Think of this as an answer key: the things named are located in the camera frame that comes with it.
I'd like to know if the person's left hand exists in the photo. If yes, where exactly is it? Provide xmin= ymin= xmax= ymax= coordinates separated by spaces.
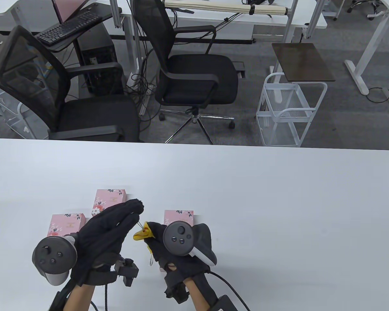
xmin=70 ymin=199 xmax=145 ymax=287

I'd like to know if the person's right hand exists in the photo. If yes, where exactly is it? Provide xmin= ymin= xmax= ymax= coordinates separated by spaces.
xmin=146 ymin=222 xmax=212 ymax=281

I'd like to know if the yellow cloth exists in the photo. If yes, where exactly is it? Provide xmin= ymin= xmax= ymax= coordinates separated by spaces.
xmin=133 ymin=221 xmax=153 ymax=241

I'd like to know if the grey handheld controller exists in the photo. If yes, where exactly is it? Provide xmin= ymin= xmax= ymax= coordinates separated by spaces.
xmin=32 ymin=236 xmax=77 ymax=286
xmin=163 ymin=221 xmax=218 ymax=267

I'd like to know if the pink floral box sleeve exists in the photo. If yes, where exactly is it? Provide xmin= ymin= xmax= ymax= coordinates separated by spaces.
xmin=164 ymin=210 xmax=194 ymax=227

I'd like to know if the person's right forearm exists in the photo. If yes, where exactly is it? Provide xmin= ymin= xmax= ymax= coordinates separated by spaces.
xmin=183 ymin=277 xmax=211 ymax=311

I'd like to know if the person's left forearm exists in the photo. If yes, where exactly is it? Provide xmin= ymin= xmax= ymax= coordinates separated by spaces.
xmin=65 ymin=283 xmax=94 ymax=311

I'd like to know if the black forearm sensor box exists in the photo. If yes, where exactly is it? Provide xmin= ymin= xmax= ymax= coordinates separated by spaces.
xmin=214 ymin=295 xmax=243 ymax=311

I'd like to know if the pink floral jewelry box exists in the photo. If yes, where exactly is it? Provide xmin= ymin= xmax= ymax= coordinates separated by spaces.
xmin=47 ymin=213 xmax=86 ymax=238
xmin=91 ymin=189 xmax=127 ymax=217

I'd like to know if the black mesh office chair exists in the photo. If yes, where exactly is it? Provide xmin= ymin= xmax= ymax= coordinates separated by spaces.
xmin=0 ymin=25 xmax=145 ymax=143

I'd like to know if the black computer tower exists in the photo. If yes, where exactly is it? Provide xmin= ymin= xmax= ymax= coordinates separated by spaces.
xmin=77 ymin=24 xmax=124 ymax=96

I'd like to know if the black office chair chrome base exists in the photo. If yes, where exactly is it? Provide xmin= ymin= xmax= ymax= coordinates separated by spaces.
xmin=132 ymin=0 xmax=246 ymax=144

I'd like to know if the black keyboard tray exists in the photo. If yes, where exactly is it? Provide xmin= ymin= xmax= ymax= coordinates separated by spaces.
xmin=36 ymin=6 xmax=122 ymax=52

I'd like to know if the black keyboard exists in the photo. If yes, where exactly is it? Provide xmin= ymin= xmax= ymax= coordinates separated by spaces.
xmin=36 ymin=11 xmax=103 ymax=45

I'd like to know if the white desk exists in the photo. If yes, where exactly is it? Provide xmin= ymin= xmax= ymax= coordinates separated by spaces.
xmin=0 ymin=0 xmax=114 ymax=33
xmin=345 ymin=0 xmax=389 ymax=119
xmin=110 ymin=0 xmax=328 ymax=70

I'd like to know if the dark wooden board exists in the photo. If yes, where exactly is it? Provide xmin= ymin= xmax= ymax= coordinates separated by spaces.
xmin=272 ymin=43 xmax=336 ymax=82

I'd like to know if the distant chair base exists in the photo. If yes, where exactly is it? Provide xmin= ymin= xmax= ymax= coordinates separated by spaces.
xmin=348 ymin=0 xmax=388 ymax=19

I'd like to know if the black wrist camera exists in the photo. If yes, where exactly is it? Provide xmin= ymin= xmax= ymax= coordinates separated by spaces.
xmin=164 ymin=264 xmax=190 ymax=303
xmin=91 ymin=254 xmax=139 ymax=287

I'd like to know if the black glove cable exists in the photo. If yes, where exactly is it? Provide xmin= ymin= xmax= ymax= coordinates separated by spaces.
xmin=207 ymin=272 xmax=252 ymax=311
xmin=102 ymin=283 xmax=111 ymax=311

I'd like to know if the white wire cart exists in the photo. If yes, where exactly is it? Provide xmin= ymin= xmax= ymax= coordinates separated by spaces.
xmin=0 ymin=77 xmax=49 ymax=140
xmin=255 ymin=73 xmax=328 ymax=148

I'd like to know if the tangle of black cables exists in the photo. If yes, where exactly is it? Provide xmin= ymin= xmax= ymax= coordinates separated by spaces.
xmin=125 ymin=55 xmax=158 ymax=123

